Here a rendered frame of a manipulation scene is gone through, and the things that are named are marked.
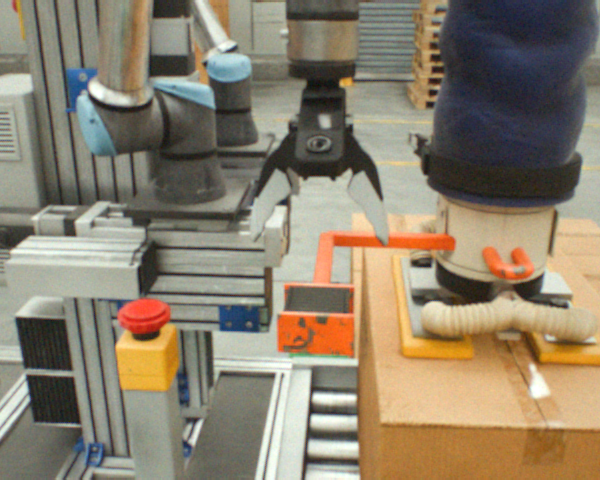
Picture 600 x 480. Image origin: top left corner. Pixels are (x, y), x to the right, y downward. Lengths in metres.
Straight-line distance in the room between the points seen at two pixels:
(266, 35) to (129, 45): 9.94
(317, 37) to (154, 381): 0.50
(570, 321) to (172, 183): 0.78
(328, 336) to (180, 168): 0.66
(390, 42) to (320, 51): 10.27
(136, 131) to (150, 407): 0.53
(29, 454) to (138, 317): 1.23
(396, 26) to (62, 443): 9.55
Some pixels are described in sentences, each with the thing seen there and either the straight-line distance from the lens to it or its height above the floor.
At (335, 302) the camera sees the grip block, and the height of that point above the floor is 1.10.
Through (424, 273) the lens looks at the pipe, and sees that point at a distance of 1.09.
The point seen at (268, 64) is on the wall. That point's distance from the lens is 10.96.
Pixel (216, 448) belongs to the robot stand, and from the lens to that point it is 1.96.
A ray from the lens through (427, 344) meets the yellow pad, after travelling 0.94.
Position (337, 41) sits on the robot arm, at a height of 1.39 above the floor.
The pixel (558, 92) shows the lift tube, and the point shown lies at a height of 1.31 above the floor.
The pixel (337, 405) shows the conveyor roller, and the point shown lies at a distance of 1.55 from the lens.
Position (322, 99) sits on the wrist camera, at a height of 1.34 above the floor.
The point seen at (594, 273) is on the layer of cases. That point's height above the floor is 0.54.
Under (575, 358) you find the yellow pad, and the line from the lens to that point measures 0.99.
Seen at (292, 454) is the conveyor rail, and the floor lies 0.59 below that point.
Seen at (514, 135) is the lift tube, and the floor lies 1.26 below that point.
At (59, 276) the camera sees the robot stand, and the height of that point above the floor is 0.92.
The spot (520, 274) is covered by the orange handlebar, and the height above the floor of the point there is 1.08.
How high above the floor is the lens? 1.44
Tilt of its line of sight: 21 degrees down
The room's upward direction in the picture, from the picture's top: straight up
